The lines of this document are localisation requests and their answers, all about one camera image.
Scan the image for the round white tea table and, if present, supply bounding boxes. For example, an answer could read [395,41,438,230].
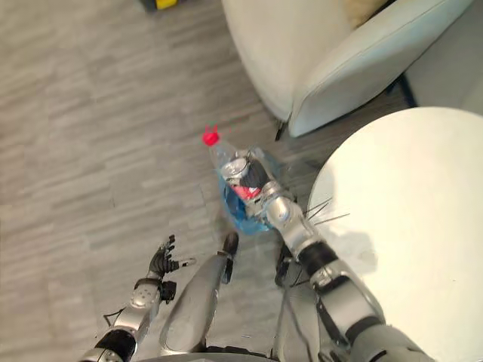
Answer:
[306,106,483,362]

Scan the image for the beige cushion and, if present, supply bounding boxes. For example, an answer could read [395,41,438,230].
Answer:
[346,0,384,29]

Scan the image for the robot left leg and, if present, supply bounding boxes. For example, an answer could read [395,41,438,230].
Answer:
[159,231,240,357]

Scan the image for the white sofa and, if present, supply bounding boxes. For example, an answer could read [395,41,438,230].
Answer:
[404,0,483,111]

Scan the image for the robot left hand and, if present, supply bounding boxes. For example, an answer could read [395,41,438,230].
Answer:
[148,234,198,283]

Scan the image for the yellow and black trash can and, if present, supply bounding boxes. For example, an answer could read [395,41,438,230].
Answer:
[140,0,183,11]

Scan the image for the blue plastic rubbish bag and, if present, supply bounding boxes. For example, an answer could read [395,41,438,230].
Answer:
[217,147,292,236]

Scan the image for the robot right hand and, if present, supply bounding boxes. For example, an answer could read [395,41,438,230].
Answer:
[220,149,283,213]

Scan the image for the clear plastic bottle red cap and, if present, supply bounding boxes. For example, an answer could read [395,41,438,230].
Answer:
[201,122,267,222]

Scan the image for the white upholstered armchair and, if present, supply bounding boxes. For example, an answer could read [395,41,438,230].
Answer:
[220,0,475,143]

